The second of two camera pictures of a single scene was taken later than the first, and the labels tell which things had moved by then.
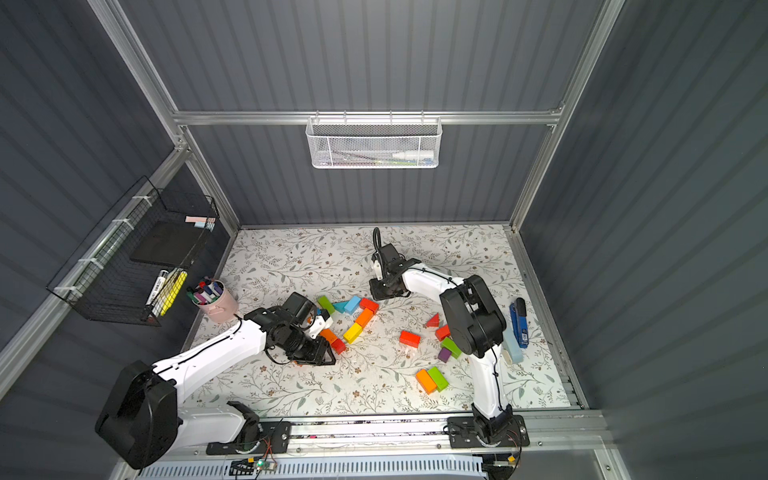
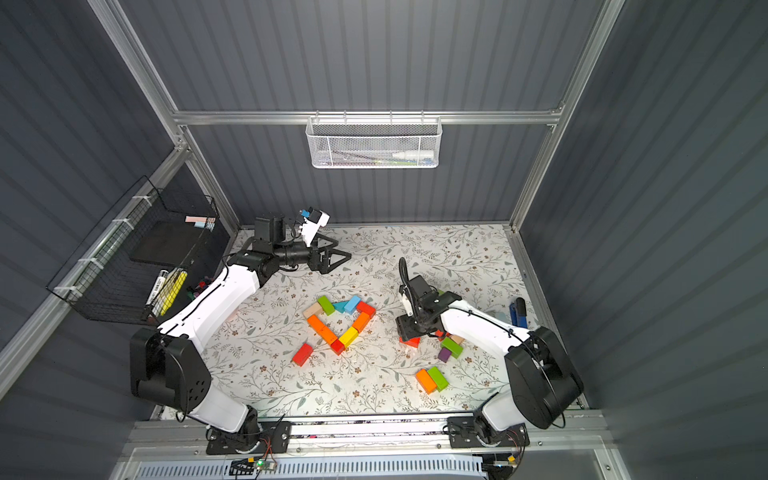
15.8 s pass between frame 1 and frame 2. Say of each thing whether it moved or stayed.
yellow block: moved
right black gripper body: moved
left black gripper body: moved
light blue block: stayed
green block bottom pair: stayed
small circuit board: stayed
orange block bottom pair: stayed
